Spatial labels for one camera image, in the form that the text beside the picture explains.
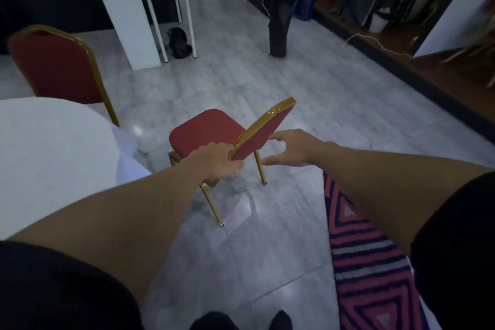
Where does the person's right hand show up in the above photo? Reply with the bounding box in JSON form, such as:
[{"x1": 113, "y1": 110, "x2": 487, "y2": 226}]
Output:
[{"x1": 261, "y1": 129, "x2": 328, "y2": 167}]

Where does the person's left hand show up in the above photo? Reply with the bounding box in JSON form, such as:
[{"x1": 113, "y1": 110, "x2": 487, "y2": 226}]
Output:
[{"x1": 187, "y1": 143, "x2": 245, "y2": 183}]

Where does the red gold-framed banquet chair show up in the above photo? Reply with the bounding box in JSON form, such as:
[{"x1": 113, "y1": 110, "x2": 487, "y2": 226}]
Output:
[
  {"x1": 169, "y1": 97, "x2": 297, "y2": 227},
  {"x1": 7, "y1": 24, "x2": 120, "y2": 128}
]

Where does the person's left forearm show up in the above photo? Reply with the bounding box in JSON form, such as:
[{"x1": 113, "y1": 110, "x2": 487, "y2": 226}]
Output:
[{"x1": 9, "y1": 158, "x2": 207, "y2": 303}]

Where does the person's right forearm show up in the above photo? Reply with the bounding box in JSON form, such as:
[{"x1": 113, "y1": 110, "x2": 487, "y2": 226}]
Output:
[{"x1": 309, "y1": 142, "x2": 495, "y2": 255}]

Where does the black backpack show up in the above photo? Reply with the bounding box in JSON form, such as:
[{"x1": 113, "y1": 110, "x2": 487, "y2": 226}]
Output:
[{"x1": 167, "y1": 27, "x2": 193, "y2": 60}]

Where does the pink navy patterned rug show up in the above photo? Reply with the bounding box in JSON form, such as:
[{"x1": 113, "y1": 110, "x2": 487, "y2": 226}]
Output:
[{"x1": 323, "y1": 171, "x2": 431, "y2": 330}]

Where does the person's black shoe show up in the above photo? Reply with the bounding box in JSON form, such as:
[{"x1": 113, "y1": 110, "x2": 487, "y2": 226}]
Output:
[
  {"x1": 269, "y1": 310, "x2": 293, "y2": 330},
  {"x1": 189, "y1": 311, "x2": 240, "y2": 330}
]

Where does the blue bag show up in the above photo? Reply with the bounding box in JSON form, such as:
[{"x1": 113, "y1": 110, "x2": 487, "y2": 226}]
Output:
[{"x1": 294, "y1": 0, "x2": 315, "y2": 22}]

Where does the white bucket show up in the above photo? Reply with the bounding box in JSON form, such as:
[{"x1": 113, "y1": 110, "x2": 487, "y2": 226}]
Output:
[{"x1": 369, "y1": 8, "x2": 391, "y2": 34}]

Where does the white tablecloth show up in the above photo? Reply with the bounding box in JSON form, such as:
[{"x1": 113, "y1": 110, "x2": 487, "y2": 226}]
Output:
[{"x1": 0, "y1": 97, "x2": 152, "y2": 241}]

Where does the person's black right sleeve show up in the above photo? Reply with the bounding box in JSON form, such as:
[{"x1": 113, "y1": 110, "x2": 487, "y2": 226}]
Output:
[{"x1": 410, "y1": 171, "x2": 495, "y2": 330}]

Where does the person's black sleeve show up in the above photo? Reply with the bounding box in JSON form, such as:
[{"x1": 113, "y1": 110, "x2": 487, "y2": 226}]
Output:
[
  {"x1": 410, "y1": 171, "x2": 495, "y2": 330},
  {"x1": 0, "y1": 241, "x2": 144, "y2": 330}
]

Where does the person's black left sleeve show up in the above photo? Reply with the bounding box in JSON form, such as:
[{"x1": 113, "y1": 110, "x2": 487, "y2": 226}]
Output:
[{"x1": 0, "y1": 241, "x2": 144, "y2": 330}]

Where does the white cable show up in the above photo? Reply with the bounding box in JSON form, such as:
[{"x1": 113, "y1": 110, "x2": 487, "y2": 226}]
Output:
[{"x1": 343, "y1": 34, "x2": 412, "y2": 58}]

